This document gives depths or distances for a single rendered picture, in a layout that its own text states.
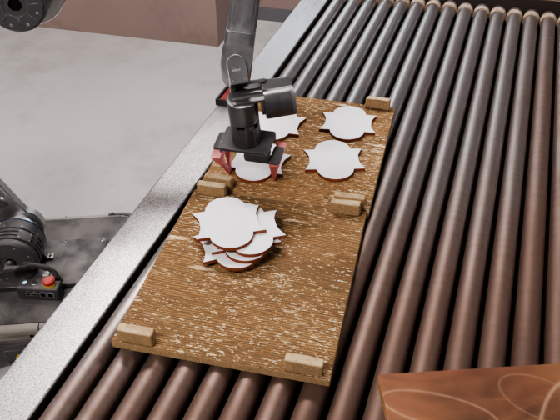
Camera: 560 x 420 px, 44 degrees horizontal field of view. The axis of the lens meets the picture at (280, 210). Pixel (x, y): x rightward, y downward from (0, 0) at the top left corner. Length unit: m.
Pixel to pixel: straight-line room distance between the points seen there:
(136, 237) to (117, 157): 1.93
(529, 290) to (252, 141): 0.57
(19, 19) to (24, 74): 2.29
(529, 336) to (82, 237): 1.65
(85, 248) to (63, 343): 1.21
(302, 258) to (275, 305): 0.12
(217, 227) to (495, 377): 0.55
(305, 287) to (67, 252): 1.32
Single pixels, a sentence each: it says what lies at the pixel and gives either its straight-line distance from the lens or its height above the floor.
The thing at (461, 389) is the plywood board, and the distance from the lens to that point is 0.94.
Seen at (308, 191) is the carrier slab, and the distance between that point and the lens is 1.39.
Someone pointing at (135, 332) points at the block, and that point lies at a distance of 1.11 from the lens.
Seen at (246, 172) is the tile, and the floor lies 0.94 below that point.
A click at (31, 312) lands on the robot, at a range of 2.24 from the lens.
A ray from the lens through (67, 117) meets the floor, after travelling 3.64.
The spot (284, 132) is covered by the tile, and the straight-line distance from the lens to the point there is 1.56.
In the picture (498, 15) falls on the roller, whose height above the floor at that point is 0.92.
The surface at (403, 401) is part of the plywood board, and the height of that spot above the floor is 1.04.
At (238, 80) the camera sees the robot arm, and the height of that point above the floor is 1.17.
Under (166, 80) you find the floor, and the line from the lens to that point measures 3.86.
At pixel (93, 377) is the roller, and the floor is 0.91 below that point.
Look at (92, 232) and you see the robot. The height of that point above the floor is 0.24.
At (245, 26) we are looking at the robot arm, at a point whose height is 1.24.
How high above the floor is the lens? 1.77
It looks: 38 degrees down
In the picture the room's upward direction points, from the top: 1 degrees counter-clockwise
